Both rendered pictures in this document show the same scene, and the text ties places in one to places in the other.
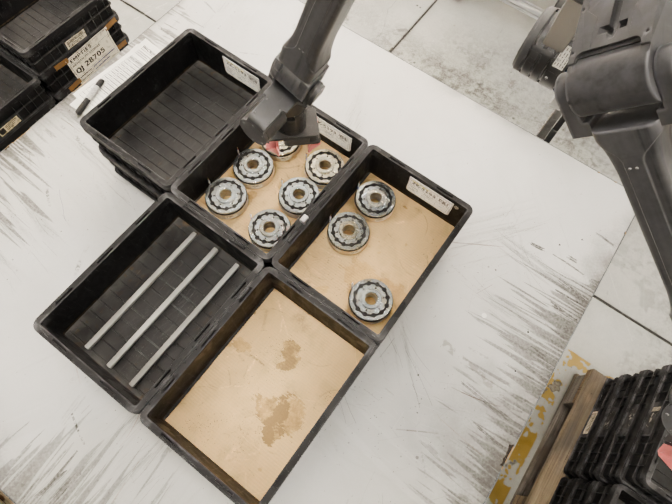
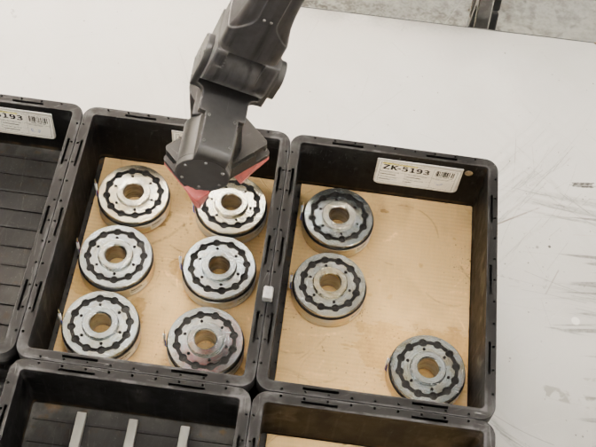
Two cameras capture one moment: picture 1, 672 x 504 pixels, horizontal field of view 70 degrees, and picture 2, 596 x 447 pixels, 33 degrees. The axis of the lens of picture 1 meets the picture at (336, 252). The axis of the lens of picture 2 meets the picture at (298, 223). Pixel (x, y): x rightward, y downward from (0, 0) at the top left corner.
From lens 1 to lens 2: 0.42 m
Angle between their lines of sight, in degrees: 17
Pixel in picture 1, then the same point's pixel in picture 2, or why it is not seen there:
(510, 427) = not seen: outside the picture
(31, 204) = not seen: outside the picture
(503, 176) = (475, 106)
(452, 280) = (500, 293)
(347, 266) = (356, 341)
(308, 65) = (279, 38)
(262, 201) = (160, 307)
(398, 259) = (424, 293)
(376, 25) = not seen: outside the picture
